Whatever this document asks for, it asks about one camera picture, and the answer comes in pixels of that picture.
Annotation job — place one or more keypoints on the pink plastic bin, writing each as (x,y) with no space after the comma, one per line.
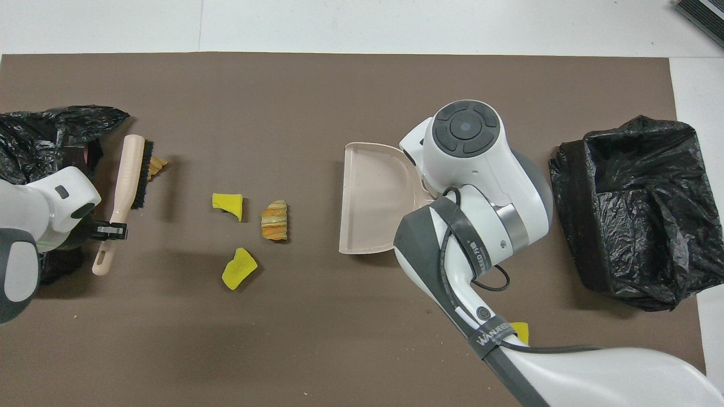
(86,151)

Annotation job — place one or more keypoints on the dark grey ribbed panel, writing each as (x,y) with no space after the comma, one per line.
(704,17)

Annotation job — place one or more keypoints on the crumpled black trash bag bin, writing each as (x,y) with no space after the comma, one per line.
(34,147)

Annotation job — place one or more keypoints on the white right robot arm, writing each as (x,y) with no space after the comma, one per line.
(486,169)

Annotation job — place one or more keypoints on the notched yellow sponge piece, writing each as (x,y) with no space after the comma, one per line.
(521,330)

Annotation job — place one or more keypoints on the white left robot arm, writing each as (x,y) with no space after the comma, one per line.
(56,198)

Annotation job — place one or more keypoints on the open black trash bag bin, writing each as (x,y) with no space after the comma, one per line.
(639,226)

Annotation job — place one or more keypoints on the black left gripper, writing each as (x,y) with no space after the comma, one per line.
(85,234)

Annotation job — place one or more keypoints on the beige plastic dustpan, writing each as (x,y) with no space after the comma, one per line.
(370,198)

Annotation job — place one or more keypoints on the yellow green sponge piece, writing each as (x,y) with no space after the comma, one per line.
(226,202)

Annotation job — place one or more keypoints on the beige hand brush black bristles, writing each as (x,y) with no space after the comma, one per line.
(127,175)

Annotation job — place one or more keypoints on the brown table mat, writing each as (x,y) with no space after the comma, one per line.
(283,339)

